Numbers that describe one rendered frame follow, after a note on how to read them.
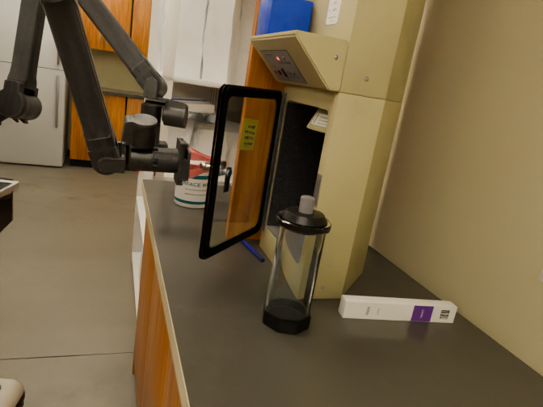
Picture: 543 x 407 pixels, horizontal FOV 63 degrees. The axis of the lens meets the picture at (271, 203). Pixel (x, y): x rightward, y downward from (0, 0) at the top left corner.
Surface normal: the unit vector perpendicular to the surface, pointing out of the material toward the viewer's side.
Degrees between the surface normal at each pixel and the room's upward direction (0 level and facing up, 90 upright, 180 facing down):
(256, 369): 0
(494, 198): 90
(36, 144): 90
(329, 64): 90
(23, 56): 81
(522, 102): 90
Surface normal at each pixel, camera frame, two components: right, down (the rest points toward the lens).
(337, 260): 0.32, 0.30
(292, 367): 0.16, -0.95
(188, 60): -0.11, 0.30
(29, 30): 0.06, 0.11
